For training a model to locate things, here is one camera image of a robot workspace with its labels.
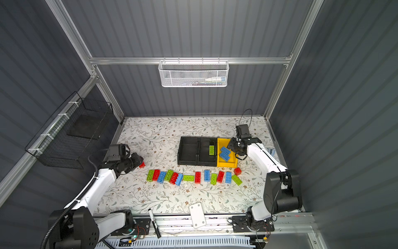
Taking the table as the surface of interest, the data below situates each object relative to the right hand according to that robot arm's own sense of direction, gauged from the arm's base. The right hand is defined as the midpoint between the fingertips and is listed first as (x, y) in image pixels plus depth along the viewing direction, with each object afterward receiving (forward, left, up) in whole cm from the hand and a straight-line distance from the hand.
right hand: (234, 146), depth 90 cm
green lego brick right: (-16, -2, -12) cm, 20 cm away
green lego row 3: (-15, +12, -12) cm, 23 cm away
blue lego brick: (-1, +4, -10) cm, 11 cm away
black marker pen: (-42, +39, -10) cm, 58 cm away
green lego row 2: (-14, +38, -10) cm, 42 cm away
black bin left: (+5, +28, -13) cm, 32 cm away
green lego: (+4, +13, -10) cm, 17 cm away
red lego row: (-14, +45, -10) cm, 48 cm away
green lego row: (-14, +49, -10) cm, 52 cm away
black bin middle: (-1, +18, -12) cm, 21 cm away
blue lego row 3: (-15, +3, -11) cm, 19 cm away
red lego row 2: (-16, +35, -10) cm, 39 cm away
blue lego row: (-17, +31, -9) cm, 37 cm away
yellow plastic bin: (-4, -1, -11) cm, 12 cm away
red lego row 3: (-15, +21, -11) cm, 28 cm away
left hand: (-9, +52, 0) cm, 52 cm away
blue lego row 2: (-13, +16, -11) cm, 23 cm away
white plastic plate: (-34, +21, -10) cm, 41 cm away
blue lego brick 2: (+1, +4, -9) cm, 10 cm away
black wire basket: (-6, +81, +17) cm, 83 cm away
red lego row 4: (-14, +8, -11) cm, 20 cm away
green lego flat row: (-15, +26, -11) cm, 32 cm away
